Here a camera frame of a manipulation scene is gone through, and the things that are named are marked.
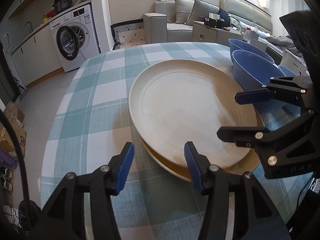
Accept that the black chair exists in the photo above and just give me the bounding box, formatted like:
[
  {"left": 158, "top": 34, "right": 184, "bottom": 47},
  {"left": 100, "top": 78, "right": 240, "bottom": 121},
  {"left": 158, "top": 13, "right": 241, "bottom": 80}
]
[{"left": 111, "top": 20, "right": 145, "bottom": 51}]

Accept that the white washing machine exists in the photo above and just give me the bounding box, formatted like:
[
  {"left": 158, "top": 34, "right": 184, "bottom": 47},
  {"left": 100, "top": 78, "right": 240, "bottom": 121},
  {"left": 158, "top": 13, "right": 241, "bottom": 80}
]
[{"left": 49, "top": 4, "right": 100, "bottom": 73}]

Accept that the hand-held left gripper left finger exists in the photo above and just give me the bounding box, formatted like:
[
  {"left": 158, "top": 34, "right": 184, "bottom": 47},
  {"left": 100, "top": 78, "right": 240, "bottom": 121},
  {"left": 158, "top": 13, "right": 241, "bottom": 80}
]
[{"left": 41, "top": 142, "right": 135, "bottom": 240}]

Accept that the teal checkered tablecloth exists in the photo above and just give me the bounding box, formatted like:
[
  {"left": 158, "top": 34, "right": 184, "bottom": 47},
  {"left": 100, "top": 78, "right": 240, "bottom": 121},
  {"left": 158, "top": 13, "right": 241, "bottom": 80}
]
[{"left": 40, "top": 42, "right": 313, "bottom": 240}]

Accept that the black box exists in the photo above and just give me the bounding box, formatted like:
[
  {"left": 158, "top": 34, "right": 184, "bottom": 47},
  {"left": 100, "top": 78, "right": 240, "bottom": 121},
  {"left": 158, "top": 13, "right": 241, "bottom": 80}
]
[{"left": 204, "top": 17, "right": 229, "bottom": 28}]

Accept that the white charging cable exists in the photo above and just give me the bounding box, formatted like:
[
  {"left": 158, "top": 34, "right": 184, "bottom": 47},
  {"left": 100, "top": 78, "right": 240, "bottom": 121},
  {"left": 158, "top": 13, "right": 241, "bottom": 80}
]
[{"left": 162, "top": 1, "right": 175, "bottom": 23}]

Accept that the grey sofa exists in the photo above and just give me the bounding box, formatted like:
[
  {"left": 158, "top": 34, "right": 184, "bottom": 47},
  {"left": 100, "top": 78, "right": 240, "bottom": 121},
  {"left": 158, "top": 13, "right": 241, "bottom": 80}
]
[{"left": 143, "top": 1, "right": 195, "bottom": 44}]

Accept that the black pressure cooker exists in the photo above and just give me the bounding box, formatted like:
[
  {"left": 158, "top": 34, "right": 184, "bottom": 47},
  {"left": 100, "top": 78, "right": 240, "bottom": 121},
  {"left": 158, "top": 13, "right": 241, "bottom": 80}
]
[{"left": 52, "top": 0, "right": 73, "bottom": 14}]

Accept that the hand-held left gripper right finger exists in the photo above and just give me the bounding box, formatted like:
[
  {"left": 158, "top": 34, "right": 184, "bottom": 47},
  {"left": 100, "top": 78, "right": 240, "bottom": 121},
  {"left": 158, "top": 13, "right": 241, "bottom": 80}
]
[{"left": 184, "top": 141, "right": 290, "bottom": 240}]

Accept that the beige dotted cushion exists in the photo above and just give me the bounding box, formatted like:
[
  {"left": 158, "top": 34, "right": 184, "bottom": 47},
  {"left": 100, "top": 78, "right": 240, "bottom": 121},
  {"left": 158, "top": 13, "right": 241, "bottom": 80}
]
[{"left": 119, "top": 29, "right": 145, "bottom": 48}]

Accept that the black white chevron cushion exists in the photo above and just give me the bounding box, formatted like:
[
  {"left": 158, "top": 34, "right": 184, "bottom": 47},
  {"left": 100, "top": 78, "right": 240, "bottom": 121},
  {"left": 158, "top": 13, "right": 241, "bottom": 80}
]
[{"left": 114, "top": 22, "right": 145, "bottom": 40}]

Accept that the cream plate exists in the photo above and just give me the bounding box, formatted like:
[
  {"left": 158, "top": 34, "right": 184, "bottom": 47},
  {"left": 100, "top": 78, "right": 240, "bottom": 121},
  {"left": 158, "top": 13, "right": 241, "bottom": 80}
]
[
  {"left": 139, "top": 114, "right": 266, "bottom": 183},
  {"left": 129, "top": 59, "right": 258, "bottom": 170}
]

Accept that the light grey pillow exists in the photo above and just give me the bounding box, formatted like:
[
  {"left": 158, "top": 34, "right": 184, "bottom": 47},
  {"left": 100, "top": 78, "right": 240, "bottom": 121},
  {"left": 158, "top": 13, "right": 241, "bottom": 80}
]
[{"left": 173, "top": 0, "right": 195, "bottom": 25}]

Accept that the light blue bowl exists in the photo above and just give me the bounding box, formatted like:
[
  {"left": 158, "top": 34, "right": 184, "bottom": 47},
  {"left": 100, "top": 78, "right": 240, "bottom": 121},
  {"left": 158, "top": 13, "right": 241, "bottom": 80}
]
[{"left": 278, "top": 65, "right": 298, "bottom": 77}]

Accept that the brown cardboard sheet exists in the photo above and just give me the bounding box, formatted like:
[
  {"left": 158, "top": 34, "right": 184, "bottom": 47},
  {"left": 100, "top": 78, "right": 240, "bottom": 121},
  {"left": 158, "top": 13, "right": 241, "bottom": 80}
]
[{"left": 0, "top": 100, "right": 27, "bottom": 158}]

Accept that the kitchen counter with cabinets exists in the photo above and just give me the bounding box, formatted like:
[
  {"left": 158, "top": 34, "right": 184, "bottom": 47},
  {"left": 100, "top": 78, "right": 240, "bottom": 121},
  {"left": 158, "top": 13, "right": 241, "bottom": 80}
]
[{"left": 4, "top": 0, "right": 92, "bottom": 88}]

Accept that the beige padded headboard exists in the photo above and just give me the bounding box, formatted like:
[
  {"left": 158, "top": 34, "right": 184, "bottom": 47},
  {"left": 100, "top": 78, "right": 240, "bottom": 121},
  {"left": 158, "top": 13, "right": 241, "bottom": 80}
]
[{"left": 220, "top": 0, "right": 273, "bottom": 34}]

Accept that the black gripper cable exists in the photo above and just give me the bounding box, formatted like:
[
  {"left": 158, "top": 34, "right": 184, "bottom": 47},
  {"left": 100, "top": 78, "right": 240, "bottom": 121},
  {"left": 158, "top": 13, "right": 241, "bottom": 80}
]
[
  {"left": 0, "top": 110, "right": 42, "bottom": 230},
  {"left": 285, "top": 177, "right": 315, "bottom": 230}
]

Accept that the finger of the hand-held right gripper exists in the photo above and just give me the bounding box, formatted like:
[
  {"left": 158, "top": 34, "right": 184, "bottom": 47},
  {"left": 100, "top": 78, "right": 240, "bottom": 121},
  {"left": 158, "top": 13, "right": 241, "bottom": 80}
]
[
  {"left": 235, "top": 76, "right": 314, "bottom": 115},
  {"left": 217, "top": 109, "right": 316, "bottom": 167}
]

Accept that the dark blue garment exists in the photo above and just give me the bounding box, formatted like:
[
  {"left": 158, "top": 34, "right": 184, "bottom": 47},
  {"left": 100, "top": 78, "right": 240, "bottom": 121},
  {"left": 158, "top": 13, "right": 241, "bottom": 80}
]
[{"left": 219, "top": 7, "right": 232, "bottom": 22}]

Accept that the grey bedside cabinet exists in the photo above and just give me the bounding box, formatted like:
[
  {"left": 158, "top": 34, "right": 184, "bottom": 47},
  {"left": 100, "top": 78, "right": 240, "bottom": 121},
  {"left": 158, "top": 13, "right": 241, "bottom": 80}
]
[{"left": 192, "top": 21, "right": 268, "bottom": 53}]

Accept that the dark grey pillow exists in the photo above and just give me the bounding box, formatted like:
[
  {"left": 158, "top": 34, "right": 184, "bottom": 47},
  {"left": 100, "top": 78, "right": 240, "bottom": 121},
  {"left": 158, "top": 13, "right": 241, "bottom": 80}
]
[{"left": 184, "top": 0, "right": 220, "bottom": 26}]

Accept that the dark blue bowl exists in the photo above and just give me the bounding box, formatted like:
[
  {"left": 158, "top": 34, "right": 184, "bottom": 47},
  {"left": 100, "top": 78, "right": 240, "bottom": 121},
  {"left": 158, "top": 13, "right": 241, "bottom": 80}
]
[
  {"left": 229, "top": 39, "right": 275, "bottom": 64},
  {"left": 232, "top": 50, "right": 288, "bottom": 112}
]

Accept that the group of assorted shoes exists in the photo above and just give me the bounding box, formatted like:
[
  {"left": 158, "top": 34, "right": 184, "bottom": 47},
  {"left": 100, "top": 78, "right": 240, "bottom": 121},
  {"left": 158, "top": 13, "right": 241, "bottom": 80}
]
[{"left": 0, "top": 165, "right": 20, "bottom": 227}]

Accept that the grey duvet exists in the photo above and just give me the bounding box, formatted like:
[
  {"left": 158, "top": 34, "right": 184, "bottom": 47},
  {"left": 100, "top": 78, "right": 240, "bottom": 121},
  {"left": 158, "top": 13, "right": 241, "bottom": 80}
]
[{"left": 267, "top": 34, "right": 297, "bottom": 48}]

